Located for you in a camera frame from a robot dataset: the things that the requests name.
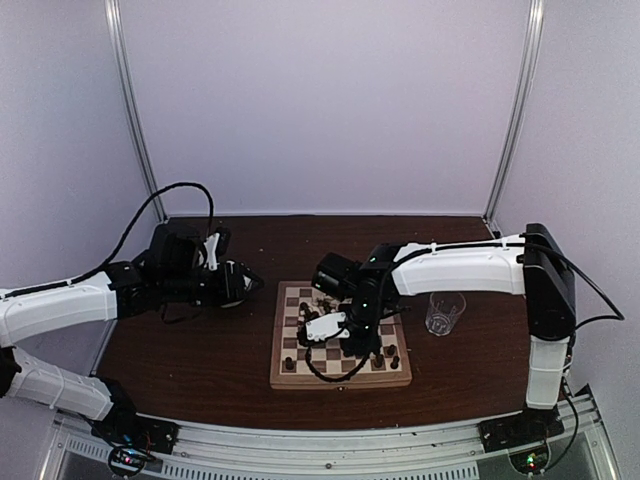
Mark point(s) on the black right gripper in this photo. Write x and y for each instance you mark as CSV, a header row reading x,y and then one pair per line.
x,y
372,343

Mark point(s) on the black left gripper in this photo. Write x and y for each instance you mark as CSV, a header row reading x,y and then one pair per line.
x,y
231,288

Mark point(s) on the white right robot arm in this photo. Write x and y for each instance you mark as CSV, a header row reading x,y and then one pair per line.
x,y
530,265

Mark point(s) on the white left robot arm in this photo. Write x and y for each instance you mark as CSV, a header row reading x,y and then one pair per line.
x,y
178,267

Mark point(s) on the wooden chess board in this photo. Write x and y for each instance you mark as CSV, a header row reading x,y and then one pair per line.
x,y
329,367

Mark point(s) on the white round bowl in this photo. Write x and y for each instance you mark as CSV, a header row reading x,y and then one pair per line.
x,y
230,303

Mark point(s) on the clear plastic cup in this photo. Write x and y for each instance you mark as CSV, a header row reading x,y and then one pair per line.
x,y
444,311

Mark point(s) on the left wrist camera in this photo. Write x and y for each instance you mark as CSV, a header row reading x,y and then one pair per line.
x,y
214,247

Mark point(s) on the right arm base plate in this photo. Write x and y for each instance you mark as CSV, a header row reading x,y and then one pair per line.
x,y
528,426

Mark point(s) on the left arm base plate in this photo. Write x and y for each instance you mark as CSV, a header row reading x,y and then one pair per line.
x,y
143,433

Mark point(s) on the aluminium frame post left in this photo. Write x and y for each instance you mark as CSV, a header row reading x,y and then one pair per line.
x,y
118,41

